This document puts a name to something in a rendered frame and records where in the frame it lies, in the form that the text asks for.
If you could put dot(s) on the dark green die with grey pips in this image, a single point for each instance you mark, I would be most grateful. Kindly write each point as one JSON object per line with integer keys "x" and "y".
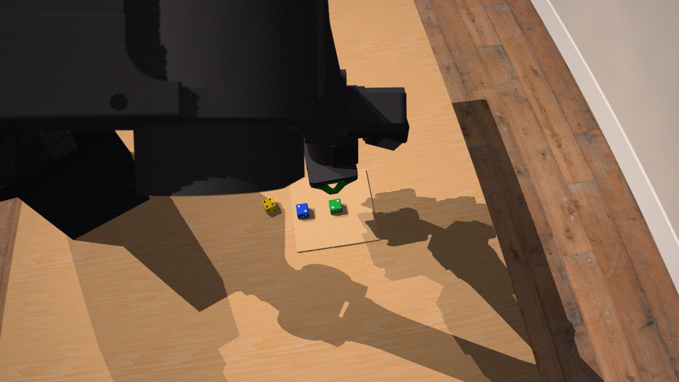
{"x": 335, "y": 206}

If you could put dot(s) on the yellow die with black pips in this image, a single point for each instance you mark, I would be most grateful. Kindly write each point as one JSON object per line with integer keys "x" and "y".
{"x": 269, "y": 205}

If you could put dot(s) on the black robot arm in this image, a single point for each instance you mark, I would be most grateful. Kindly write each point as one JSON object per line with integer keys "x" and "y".
{"x": 208, "y": 76}

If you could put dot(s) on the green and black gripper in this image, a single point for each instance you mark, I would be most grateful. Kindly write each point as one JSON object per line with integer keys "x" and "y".
{"x": 320, "y": 170}

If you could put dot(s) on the blue die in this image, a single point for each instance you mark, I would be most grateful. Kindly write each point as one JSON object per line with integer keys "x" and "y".
{"x": 302, "y": 211}

